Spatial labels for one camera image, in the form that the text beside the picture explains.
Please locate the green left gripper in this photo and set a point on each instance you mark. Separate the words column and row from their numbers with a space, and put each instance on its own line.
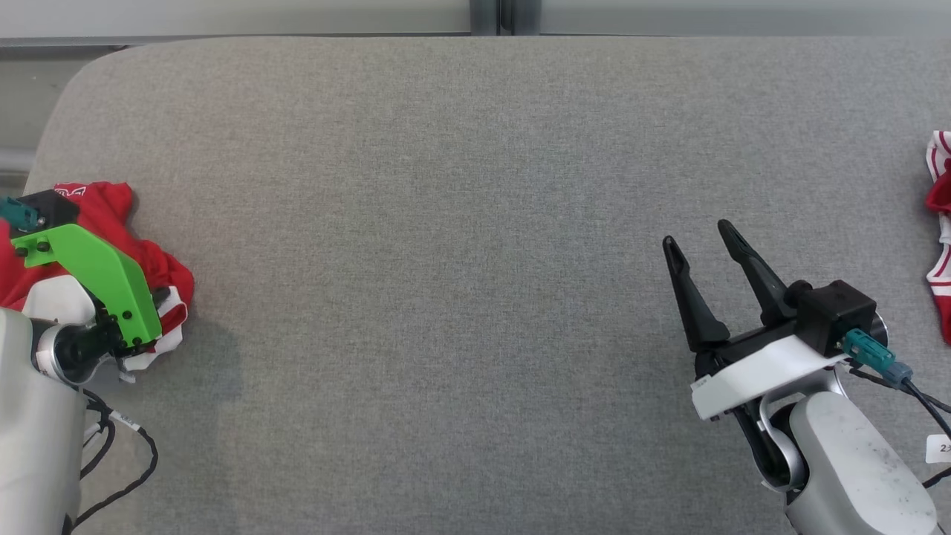
column 104, row 267

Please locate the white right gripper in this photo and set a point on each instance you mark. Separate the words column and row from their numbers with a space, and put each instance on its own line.
column 758, row 371

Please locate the red white garment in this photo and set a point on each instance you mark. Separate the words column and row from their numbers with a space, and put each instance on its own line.
column 111, row 212

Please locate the red white basketball jersey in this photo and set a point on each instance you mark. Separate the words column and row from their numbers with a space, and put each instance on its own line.
column 942, row 282

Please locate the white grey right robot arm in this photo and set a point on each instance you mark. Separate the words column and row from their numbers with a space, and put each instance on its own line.
column 854, row 461

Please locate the grey fabric sofa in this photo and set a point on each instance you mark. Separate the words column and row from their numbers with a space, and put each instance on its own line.
column 446, row 260

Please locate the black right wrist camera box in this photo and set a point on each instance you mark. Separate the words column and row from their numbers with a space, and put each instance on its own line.
column 836, row 312

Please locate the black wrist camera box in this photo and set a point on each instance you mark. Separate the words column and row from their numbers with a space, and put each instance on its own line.
column 52, row 208
column 836, row 312

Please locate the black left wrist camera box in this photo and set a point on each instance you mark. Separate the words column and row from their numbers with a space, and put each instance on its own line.
column 52, row 208

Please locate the grey double partition post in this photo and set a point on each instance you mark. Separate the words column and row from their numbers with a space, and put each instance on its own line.
column 505, row 16

